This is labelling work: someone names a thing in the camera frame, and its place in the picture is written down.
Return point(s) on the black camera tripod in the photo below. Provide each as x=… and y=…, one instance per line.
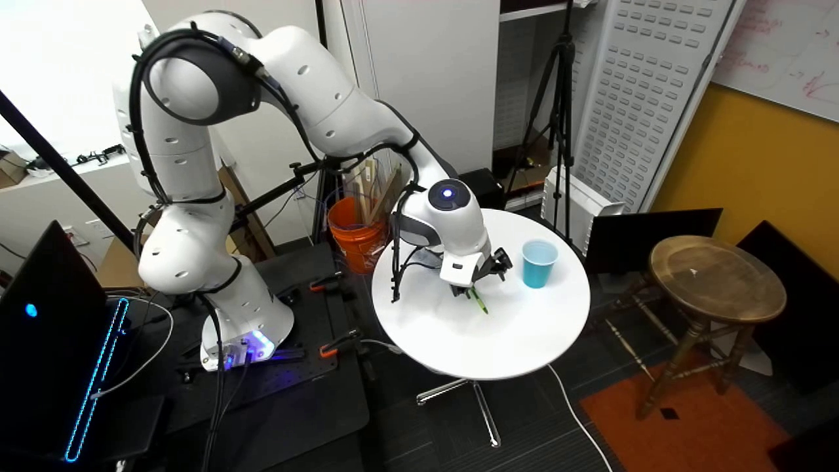
x=556, y=91

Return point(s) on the white perforated cabinet door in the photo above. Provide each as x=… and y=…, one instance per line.
x=650, y=69

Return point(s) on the blue plastic cup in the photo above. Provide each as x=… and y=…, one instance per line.
x=538, y=263

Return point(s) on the orange bucket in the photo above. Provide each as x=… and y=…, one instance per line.
x=356, y=243

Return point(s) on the black panel by wall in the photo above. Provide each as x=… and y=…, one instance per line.
x=621, y=243

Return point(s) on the whiteboard on wall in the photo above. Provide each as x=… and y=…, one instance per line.
x=788, y=54

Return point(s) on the black computer with blue light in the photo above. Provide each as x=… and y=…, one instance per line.
x=60, y=344

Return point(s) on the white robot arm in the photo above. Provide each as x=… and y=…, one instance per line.
x=215, y=91

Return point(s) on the black box on floor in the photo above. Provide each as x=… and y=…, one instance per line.
x=485, y=187

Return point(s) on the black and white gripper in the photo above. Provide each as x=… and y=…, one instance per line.
x=462, y=271

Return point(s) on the round brass stool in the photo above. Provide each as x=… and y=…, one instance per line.
x=725, y=295

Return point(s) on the wooden sticks in bucket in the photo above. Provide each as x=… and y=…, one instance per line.
x=369, y=184

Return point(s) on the orange floor mat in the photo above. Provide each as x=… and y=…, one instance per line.
x=693, y=428

